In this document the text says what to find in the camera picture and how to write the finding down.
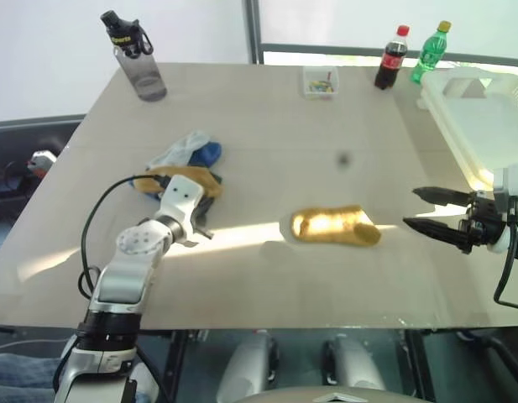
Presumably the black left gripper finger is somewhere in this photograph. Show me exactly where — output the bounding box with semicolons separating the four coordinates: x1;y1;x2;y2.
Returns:
177;228;215;249

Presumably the blue jeans cloth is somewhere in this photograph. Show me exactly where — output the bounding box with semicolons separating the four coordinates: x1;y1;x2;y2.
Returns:
0;351;63;403

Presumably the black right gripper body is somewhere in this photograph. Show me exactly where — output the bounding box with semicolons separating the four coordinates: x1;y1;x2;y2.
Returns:
456;189;510;255

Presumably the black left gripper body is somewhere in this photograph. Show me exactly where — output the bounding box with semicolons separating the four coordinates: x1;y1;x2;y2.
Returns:
192;194;220;230

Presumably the grey bottle with black cap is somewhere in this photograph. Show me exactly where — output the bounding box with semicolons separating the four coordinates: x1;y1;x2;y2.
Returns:
99;9;169;103

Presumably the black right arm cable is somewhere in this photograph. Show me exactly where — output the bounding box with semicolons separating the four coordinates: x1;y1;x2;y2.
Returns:
493;196;518;312

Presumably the small clear plastic box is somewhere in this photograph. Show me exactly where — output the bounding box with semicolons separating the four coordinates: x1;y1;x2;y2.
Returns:
301;65;341;102

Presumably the green bottle with yellow cap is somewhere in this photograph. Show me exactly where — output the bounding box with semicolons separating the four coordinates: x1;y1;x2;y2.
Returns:
410;20;453;86

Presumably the dark grey sock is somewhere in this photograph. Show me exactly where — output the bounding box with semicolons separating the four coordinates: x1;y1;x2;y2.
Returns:
197;169;224;223

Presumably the yellow sock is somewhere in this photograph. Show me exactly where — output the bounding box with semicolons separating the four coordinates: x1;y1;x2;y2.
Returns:
290;203;383;249
132;165;225;202

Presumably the white plastic basket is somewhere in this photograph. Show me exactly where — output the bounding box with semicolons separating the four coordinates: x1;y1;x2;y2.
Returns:
416;68;518;193

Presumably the dark grey sofa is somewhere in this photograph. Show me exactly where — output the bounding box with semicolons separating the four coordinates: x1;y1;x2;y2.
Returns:
0;113;86;224

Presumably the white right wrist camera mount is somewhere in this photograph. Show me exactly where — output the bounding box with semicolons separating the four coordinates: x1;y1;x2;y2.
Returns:
490;164;518;212

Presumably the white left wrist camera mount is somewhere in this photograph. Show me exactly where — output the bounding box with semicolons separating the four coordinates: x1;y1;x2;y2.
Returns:
156;175;207;230

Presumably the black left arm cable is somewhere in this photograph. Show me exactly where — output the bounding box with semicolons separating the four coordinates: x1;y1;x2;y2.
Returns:
78;173;172;300

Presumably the silver robot leg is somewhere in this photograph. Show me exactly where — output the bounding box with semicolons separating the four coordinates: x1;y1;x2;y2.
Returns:
322;334;386;394
216;333;281;403

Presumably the blue sock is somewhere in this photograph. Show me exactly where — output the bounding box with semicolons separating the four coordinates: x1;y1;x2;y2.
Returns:
186;141;223;170

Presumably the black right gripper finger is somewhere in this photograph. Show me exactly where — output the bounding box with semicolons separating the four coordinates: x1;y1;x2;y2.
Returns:
402;216;474;253
411;186;474;207

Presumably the grey window frame post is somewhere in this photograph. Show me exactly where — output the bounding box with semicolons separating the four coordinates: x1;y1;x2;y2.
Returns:
244;0;264;66

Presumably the grey robot torso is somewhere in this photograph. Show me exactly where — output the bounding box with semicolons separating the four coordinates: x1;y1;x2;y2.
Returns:
240;385;432;403

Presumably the cola bottle with red cap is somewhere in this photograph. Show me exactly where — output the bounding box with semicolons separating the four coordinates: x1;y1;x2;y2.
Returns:
374;24;411;92

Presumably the white grey sock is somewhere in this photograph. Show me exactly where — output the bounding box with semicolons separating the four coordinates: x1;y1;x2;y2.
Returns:
146;130;212;170

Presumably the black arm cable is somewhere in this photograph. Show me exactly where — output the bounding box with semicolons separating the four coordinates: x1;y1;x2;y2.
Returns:
493;196;518;312
78;173;172;300

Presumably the red and white device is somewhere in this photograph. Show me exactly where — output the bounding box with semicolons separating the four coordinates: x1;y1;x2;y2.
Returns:
26;149;59;178

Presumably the black table leg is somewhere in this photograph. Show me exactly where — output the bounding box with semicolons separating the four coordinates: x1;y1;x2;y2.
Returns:
165;329;210;403
403;329;437;403

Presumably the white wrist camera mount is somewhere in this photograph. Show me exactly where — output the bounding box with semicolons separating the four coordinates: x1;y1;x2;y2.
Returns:
156;175;207;230
490;164;518;212

